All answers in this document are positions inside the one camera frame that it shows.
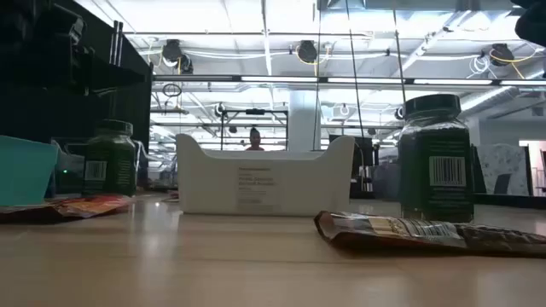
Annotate brown spice packet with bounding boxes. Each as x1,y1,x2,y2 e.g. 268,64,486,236
314,210,546,259

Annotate green lidded spice jar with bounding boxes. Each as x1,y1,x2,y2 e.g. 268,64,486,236
396,93,475,223
80,119,137,198

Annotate orange spice packet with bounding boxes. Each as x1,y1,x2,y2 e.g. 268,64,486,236
0,194,133,223

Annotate person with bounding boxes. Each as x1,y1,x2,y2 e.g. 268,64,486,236
245,126,265,152

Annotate white building column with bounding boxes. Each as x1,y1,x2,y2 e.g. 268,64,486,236
288,89,322,153

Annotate white plastic storage bin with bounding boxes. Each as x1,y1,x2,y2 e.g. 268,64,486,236
175,133,356,217

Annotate long ceiling light bar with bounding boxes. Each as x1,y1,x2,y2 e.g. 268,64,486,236
152,74,546,86

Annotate black curtain partition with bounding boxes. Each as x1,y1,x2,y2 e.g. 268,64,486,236
0,0,154,144

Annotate black stand pole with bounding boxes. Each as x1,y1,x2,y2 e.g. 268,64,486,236
108,20,125,67

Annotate clear plastic bin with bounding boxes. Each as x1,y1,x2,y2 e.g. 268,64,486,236
50,136,148,196

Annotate patterned room divider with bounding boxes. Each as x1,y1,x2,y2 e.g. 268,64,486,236
476,143,531,196

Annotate teal plastic bin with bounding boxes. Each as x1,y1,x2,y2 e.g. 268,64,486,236
0,135,60,208

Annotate black hanging cable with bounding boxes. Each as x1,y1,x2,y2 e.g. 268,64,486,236
313,0,322,151
344,0,367,138

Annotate black ceiling cable reel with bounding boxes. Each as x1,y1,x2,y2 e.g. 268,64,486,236
296,39,319,64
161,38,194,74
489,43,515,67

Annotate yellow hanging cable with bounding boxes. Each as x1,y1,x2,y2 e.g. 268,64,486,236
391,0,409,103

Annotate black metal table frame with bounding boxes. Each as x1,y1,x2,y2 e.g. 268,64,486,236
471,192,546,211

